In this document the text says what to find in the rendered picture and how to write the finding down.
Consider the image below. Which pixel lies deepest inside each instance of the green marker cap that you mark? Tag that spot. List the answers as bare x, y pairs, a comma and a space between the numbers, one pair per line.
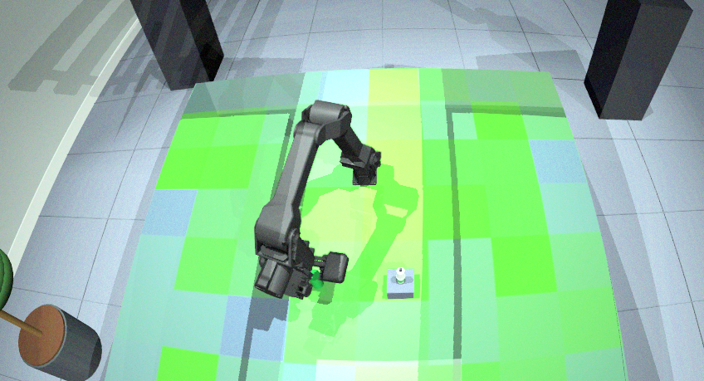
314, 280

